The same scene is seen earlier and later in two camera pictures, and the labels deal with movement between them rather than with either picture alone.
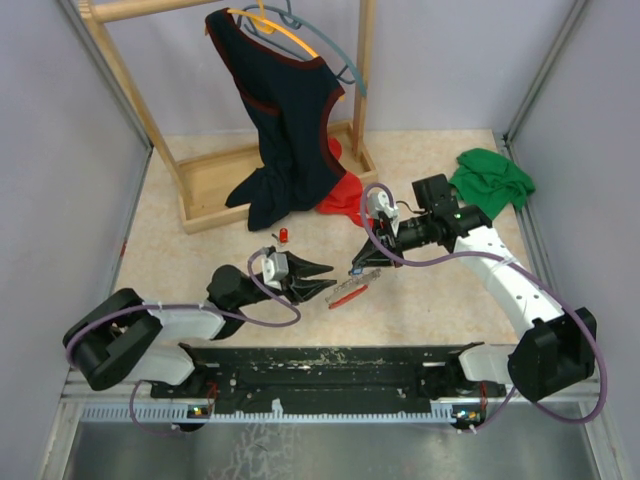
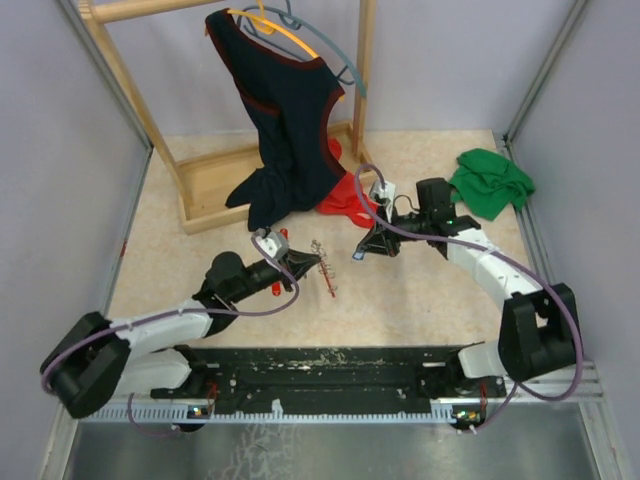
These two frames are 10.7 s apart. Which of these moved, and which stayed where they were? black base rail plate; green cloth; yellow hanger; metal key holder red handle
Moved: metal key holder red handle
Stayed: yellow hanger; green cloth; black base rail plate
